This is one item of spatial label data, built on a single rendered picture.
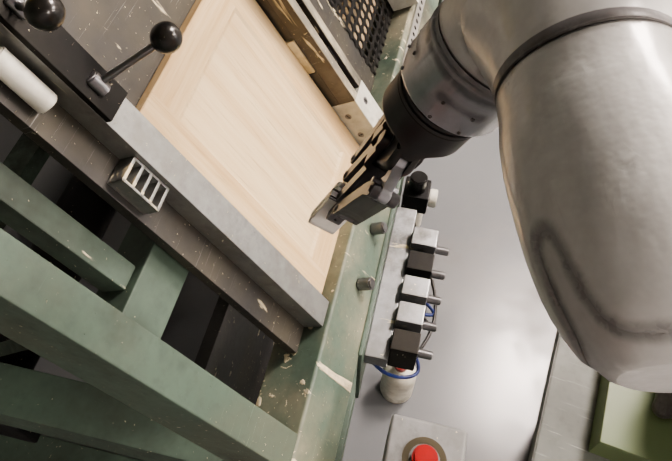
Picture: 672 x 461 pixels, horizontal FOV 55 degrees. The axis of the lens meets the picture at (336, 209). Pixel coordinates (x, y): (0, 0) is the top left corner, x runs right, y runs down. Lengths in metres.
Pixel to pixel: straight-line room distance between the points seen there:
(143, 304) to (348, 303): 0.42
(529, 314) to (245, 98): 1.43
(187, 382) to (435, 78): 0.58
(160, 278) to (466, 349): 1.36
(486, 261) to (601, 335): 2.02
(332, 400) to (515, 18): 0.89
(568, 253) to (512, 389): 1.84
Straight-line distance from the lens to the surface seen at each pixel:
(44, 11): 0.70
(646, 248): 0.29
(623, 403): 1.30
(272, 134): 1.14
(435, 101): 0.45
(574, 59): 0.34
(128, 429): 1.26
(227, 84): 1.07
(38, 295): 0.76
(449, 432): 1.08
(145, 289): 0.96
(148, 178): 0.89
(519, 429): 2.10
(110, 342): 0.81
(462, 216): 2.41
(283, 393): 1.14
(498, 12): 0.38
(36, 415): 1.33
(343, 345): 1.20
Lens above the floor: 1.95
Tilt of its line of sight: 55 degrees down
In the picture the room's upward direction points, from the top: straight up
